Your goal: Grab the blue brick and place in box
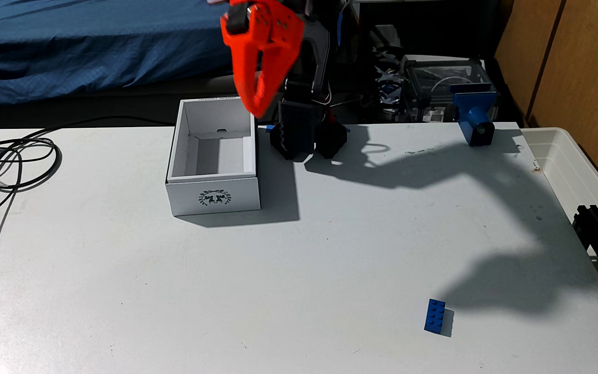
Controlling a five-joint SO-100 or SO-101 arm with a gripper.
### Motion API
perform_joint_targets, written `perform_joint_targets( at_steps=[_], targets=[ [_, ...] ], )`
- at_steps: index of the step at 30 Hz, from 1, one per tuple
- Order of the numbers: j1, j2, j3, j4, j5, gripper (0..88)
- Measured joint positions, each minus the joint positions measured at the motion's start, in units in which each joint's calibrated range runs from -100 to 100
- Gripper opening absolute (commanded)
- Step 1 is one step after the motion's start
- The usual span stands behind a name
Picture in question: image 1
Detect clear enclosure with black frame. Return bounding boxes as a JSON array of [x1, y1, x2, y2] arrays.
[[400, 54, 492, 124]]

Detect blue toy brick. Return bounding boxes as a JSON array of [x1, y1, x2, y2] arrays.
[[424, 299, 447, 335]]

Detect black cable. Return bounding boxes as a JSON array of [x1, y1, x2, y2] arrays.
[[0, 115, 176, 302]]

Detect blue printed clamp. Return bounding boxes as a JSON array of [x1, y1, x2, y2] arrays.
[[451, 86, 498, 148]]

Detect white cardboard box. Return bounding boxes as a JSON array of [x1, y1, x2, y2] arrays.
[[166, 96, 262, 217]]

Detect wooden cabinet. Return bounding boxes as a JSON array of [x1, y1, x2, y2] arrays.
[[493, 0, 598, 214]]

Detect blue bed sheet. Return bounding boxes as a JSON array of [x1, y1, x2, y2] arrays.
[[0, 0, 243, 108]]

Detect white plastic bin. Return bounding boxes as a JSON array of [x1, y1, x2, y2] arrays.
[[519, 127, 598, 271]]

